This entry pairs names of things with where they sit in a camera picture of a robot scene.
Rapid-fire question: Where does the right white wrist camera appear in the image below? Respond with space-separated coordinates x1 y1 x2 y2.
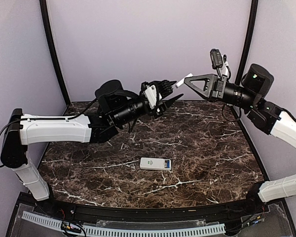
210 49 231 80

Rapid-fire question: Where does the white remote control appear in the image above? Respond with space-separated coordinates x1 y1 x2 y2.
140 158 172 171

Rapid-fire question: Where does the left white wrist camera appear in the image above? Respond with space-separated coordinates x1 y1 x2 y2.
144 85 162 109

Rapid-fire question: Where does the left black frame post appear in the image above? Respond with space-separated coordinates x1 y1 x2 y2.
39 0 71 107

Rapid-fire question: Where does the white battery cover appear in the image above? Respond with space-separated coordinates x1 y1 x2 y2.
175 73 193 88

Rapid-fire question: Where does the white slotted cable duct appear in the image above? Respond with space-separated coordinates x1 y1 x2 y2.
22 211 225 237

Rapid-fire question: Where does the black front rail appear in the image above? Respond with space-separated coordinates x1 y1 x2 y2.
14 190 287 224

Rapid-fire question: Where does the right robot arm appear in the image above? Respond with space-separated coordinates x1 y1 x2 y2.
181 64 296 214

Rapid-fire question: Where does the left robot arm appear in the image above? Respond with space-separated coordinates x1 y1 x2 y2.
0 79 182 215

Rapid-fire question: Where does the right black frame post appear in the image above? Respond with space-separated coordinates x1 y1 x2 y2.
235 0 259 85

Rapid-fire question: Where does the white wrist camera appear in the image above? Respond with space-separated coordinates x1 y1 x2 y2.
144 85 162 109
210 49 231 80

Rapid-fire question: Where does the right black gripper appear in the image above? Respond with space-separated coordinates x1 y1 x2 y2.
184 73 258 110

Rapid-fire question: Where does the black frame post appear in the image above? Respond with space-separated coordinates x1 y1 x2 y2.
235 0 259 85
39 0 71 107

